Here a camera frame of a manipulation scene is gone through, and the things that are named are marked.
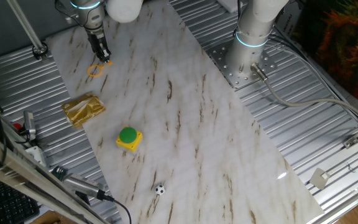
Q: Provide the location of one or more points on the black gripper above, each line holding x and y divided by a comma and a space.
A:
97, 40

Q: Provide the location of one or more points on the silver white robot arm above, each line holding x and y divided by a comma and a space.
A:
253, 25

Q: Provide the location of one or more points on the small soccer ball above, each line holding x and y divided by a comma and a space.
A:
160, 189

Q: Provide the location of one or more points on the gold foil packet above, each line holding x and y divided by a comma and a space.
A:
82, 110

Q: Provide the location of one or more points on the black pole foot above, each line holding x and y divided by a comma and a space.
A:
39, 51

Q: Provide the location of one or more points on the yellow box green push button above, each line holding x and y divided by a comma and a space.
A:
128, 135

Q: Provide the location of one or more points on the small silver metal device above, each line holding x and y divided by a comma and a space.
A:
29, 119

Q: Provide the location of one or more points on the red button control box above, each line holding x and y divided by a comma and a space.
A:
16, 126

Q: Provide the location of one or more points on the white marble pattern sheet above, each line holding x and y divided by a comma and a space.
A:
197, 140

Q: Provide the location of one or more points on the green bit set case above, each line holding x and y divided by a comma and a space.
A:
59, 172

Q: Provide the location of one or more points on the black keyboard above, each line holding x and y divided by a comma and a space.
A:
11, 205

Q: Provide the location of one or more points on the colourful patterned cloth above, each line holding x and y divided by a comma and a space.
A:
346, 46

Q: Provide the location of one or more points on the grey flat tag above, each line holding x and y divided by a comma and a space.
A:
319, 179

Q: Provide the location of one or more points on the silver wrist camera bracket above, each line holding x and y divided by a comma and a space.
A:
68, 19

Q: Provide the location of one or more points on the aluminium frame pole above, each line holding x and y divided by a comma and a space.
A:
27, 26

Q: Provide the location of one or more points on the silver ribbed camera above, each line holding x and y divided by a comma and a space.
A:
82, 185

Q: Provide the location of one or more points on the aluminium frame beam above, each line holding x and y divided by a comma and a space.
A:
26, 177

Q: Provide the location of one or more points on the metal corner bracket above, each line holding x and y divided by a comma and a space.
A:
351, 142

